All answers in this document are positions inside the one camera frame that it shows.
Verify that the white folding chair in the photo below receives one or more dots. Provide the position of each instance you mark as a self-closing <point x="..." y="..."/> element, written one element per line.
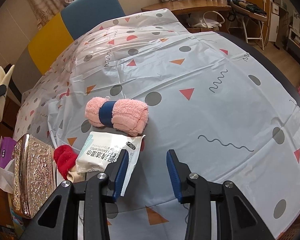
<point x="256" y="11"/>

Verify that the patterned plastic table cover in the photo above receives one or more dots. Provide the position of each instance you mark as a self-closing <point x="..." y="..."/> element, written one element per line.
<point x="221" y="109"/>

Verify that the grey yellow blue sofa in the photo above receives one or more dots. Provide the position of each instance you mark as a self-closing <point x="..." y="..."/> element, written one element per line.
<point x="68" y="25"/>

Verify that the white wet wipes pack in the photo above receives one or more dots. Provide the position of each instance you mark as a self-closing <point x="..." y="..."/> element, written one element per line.
<point x="102" y="148"/>

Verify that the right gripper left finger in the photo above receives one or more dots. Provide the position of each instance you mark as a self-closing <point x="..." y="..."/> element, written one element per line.
<point x="116" y="173"/>

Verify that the pink towel navy band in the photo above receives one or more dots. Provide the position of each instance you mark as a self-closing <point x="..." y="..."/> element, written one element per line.
<point x="126" y="115"/>

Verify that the ornate silver tissue holder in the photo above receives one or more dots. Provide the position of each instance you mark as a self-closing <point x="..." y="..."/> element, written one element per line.
<point x="33" y="180"/>

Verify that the wooden desk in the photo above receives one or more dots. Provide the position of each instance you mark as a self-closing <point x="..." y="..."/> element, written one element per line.
<point x="188" y="6"/>

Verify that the purple tissue box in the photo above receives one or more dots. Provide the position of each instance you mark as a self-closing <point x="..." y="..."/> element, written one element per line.
<point x="7" y="145"/>

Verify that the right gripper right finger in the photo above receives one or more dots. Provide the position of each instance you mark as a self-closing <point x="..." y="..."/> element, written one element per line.
<point x="178" y="173"/>

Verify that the red sock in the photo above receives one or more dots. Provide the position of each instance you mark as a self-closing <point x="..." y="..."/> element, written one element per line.
<point x="65" y="159"/>

